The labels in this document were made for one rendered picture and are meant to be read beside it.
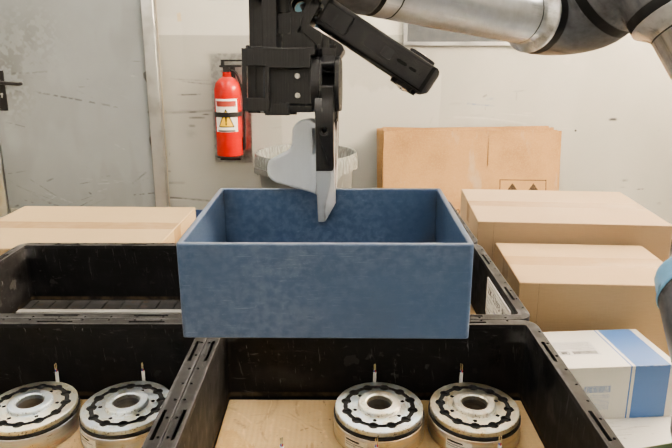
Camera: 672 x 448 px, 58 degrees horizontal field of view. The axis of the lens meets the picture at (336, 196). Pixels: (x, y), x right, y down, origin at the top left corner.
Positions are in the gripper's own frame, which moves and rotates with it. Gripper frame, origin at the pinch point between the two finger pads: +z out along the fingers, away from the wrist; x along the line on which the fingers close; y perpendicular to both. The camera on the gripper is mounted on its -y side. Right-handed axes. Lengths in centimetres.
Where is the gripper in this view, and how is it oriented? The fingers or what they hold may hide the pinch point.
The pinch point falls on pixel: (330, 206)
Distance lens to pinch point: 55.0
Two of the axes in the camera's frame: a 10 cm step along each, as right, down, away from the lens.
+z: 0.0, 9.9, 1.5
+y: -10.0, -0.1, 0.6
